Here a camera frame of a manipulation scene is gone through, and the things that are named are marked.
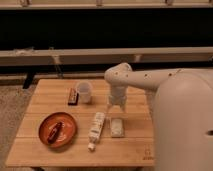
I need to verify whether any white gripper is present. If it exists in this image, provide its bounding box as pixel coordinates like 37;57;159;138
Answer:
106;86;126;114

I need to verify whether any white eraser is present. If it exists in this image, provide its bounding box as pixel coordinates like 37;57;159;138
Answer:
110;118;124;138

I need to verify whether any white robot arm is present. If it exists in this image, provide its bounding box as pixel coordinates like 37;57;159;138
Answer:
104;63;213;171

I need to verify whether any white ceramic cup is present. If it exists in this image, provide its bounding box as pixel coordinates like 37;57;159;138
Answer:
76;81;92;103

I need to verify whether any white squeeze tube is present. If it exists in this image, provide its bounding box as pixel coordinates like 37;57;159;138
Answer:
88;112;105;151

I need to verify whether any brown chocolate bar box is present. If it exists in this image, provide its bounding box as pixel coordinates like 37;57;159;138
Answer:
68;88;79;105

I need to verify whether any wooden table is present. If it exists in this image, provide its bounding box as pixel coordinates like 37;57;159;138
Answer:
6;79;154;167

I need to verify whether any orange round plate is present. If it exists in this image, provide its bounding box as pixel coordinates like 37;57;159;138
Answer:
38;112;77;148

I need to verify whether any dark red object on plate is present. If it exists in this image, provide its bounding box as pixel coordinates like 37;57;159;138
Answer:
47;122;62;144

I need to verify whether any long metal rail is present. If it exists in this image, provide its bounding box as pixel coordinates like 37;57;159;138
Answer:
0;47;213;66

